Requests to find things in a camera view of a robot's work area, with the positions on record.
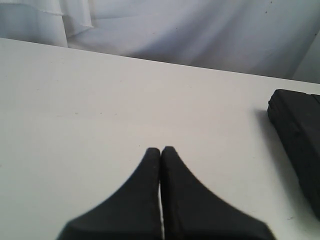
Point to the white backdrop curtain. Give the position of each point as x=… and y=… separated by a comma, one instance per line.
x=274, y=38

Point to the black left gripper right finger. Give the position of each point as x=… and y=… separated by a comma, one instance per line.
x=192, y=212

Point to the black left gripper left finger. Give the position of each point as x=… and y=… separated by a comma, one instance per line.
x=131, y=213

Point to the black plastic tool case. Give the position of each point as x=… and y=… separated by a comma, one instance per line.
x=296, y=119

